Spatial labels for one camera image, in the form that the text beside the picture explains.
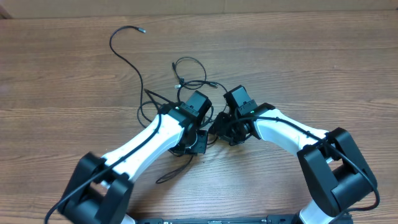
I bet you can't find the thin black USB cable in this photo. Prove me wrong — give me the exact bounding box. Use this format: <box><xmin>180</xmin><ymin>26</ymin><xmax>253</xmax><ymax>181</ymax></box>
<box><xmin>172</xmin><ymin>56</ymin><xmax>229</xmax><ymax>125</ymax></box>

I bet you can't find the black USB-A cable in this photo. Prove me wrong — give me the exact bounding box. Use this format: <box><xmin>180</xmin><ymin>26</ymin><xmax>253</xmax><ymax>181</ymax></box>
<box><xmin>108</xmin><ymin>26</ymin><xmax>220</xmax><ymax>147</ymax></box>

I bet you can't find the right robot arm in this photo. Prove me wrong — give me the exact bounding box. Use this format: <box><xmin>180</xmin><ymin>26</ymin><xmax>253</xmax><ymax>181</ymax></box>
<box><xmin>209</xmin><ymin>85</ymin><xmax>380</xmax><ymax>223</ymax></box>

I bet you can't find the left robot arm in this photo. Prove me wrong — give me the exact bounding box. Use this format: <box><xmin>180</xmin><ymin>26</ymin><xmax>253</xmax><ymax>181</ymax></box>
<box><xmin>55</xmin><ymin>91</ymin><xmax>211</xmax><ymax>224</ymax></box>

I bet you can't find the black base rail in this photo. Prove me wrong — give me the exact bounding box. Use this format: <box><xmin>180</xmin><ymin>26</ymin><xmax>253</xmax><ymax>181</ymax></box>
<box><xmin>121</xmin><ymin>214</ymin><xmax>302</xmax><ymax>224</ymax></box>

